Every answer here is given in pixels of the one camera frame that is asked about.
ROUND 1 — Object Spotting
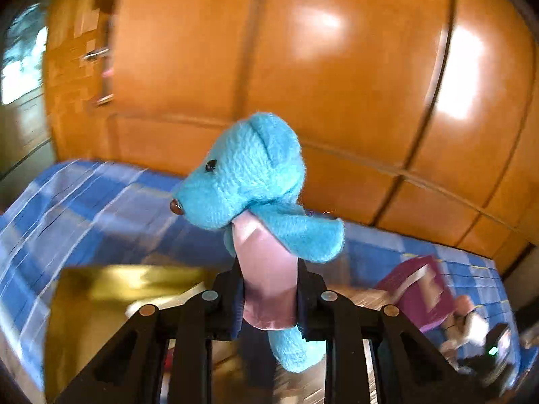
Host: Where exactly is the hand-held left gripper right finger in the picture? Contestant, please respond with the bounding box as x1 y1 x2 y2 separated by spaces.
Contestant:
295 257 481 404

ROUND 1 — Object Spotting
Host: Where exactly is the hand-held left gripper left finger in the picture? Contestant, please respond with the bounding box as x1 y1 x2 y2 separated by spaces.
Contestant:
55 257 247 404

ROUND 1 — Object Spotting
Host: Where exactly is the blue teddy bear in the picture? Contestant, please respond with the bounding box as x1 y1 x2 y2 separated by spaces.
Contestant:
169 111 346 373

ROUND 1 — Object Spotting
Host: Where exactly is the gold tin box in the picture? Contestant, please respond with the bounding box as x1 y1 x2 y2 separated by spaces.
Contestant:
44 263 329 404

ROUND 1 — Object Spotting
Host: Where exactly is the red-haired white doll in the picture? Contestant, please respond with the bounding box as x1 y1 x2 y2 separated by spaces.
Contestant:
440 313 490 355

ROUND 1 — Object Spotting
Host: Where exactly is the pink cloth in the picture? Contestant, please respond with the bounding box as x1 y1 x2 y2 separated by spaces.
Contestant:
454 295 475 317

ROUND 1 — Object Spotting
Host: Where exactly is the purple carton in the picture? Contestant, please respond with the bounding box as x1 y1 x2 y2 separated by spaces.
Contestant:
376 255 456 333

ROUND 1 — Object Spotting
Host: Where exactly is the blue plaid sheet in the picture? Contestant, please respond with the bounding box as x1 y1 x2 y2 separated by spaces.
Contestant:
0 159 523 392

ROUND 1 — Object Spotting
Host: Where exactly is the wooden wardrobe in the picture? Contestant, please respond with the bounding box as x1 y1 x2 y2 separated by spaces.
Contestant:
105 0 535 262

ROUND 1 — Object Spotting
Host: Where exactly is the wooden door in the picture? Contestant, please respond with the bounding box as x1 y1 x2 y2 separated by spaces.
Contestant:
42 0 116 161

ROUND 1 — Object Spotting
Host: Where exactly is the window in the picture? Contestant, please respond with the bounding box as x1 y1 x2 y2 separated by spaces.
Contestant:
0 3 48 106

